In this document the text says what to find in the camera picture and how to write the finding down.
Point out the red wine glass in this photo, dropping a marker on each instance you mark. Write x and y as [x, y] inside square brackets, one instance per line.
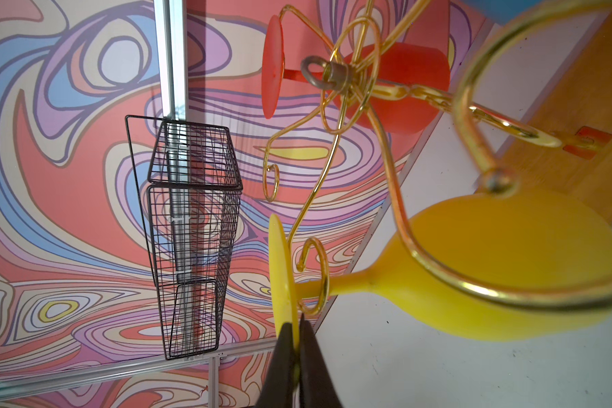
[366, 72]

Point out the black wire basket back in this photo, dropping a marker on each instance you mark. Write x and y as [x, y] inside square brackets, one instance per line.
[190, 209]

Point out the gold wire glass rack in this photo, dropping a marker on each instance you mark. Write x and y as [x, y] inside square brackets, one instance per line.
[469, 127]

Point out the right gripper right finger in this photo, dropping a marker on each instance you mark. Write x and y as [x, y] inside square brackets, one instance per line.
[316, 388]

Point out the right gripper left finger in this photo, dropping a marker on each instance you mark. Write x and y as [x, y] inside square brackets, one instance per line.
[277, 390]

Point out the orange wooden rack base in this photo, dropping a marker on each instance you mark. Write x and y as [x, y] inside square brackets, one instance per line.
[577, 103]

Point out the blue wine glass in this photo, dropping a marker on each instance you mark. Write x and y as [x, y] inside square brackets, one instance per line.
[502, 6]

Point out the yellow wine glass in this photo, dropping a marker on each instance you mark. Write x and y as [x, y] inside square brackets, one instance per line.
[497, 327]

